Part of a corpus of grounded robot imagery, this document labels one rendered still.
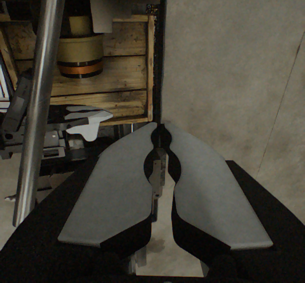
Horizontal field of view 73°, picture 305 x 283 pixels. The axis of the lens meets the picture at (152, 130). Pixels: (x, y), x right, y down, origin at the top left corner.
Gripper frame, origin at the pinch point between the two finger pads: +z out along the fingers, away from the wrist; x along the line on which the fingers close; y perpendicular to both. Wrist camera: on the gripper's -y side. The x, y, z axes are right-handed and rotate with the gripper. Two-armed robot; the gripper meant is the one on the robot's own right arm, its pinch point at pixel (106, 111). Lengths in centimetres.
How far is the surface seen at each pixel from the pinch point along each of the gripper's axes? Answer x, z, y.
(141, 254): -24, 15, 97
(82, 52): 4.3, -3.2, -12.1
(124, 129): -24.1, 7.7, 18.1
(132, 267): -17, 9, 94
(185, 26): -104, 66, -12
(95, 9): 2.9, -0.7, -17.9
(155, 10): -48, 25, -20
